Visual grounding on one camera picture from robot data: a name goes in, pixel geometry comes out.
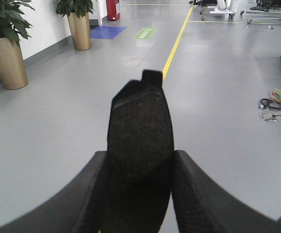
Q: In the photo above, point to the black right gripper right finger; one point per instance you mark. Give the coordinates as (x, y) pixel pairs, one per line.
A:
(202, 206)

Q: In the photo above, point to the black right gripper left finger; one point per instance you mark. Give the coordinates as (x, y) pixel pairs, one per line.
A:
(77, 208)

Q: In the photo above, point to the grey brake pad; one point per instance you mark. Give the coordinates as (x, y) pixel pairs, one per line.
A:
(140, 149)

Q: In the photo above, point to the blue floor mat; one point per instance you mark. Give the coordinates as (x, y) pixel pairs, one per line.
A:
(106, 32)

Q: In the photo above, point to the green floor safety sign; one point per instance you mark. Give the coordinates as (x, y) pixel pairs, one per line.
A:
(145, 33)

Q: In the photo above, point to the gold planter with plant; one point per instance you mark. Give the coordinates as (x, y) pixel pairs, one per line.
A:
(77, 13)
(12, 27)

